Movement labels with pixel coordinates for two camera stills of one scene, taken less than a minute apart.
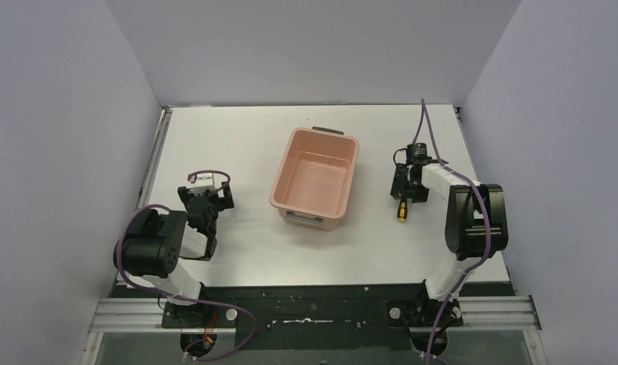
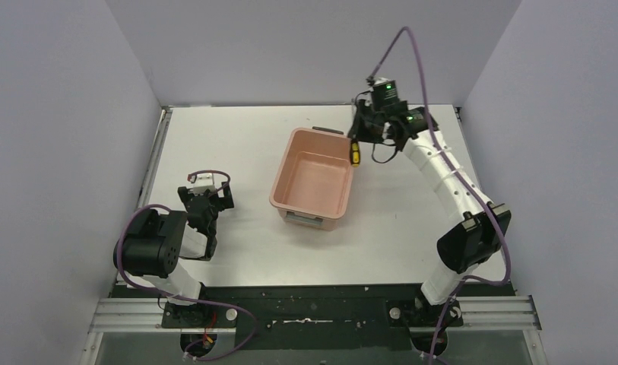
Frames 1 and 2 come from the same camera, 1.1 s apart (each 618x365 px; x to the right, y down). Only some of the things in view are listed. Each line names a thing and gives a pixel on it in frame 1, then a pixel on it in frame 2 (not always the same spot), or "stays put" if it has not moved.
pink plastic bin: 314,183 stays put
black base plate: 318,315 stays put
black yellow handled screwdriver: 402,210 → 355,153
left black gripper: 207,202 stays put
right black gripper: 416,195 → 357,131
